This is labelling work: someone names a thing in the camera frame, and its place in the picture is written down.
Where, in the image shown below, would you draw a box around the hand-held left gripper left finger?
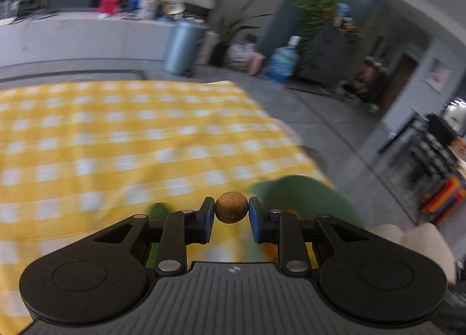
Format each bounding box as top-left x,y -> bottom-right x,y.
93,197 -> 215,276

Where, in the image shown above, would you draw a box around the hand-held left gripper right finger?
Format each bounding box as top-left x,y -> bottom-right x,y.
248,197 -> 370,276

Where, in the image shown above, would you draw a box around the brown longan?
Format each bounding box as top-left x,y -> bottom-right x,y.
215,191 -> 250,223

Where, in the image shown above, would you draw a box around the orange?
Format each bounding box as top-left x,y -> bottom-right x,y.
261,207 -> 302,261

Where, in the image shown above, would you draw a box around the green colander bowl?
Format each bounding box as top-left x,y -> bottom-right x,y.
249,175 -> 366,261

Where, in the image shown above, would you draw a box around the green cucumber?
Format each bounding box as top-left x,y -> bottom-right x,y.
146,203 -> 172,266

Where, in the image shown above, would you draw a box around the yellow checked tablecloth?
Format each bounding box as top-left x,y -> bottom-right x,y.
0,80 -> 337,325

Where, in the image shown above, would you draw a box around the pink heater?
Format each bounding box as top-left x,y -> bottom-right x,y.
248,53 -> 264,75

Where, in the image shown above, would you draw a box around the blue water jug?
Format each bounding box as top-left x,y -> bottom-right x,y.
264,36 -> 301,82

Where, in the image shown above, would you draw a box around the white plastic bag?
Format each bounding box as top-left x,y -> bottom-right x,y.
226,42 -> 257,71

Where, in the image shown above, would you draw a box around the grey-blue trash can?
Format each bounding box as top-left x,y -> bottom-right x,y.
163,19 -> 208,77

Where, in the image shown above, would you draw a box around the fuzzy pale garment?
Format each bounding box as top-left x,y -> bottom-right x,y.
377,223 -> 457,281

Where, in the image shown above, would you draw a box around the grey cabinet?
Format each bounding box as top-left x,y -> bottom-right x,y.
296,24 -> 361,90

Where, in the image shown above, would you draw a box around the potted long-leaf plant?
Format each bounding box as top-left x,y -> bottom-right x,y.
209,0 -> 273,66

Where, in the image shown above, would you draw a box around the colourful stacked boxes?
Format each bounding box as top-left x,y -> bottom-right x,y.
420,175 -> 466,226

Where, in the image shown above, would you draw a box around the black chair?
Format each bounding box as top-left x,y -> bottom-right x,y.
379,106 -> 459,183

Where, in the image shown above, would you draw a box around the leafy pothos plant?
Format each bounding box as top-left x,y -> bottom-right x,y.
293,0 -> 341,52

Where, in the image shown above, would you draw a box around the white marble console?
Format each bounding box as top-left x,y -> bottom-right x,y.
0,0 -> 219,70

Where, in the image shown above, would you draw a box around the pale flower bouquet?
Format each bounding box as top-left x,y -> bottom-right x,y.
162,0 -> 184,19

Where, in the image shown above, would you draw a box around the teddy bear bouquet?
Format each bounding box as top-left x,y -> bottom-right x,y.
140,0 -> 164,20

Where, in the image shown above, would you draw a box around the red box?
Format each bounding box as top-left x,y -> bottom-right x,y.
98,0 -> 121,17

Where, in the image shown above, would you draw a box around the framed wall picture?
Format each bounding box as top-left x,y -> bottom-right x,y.
424,58 -> 454,93

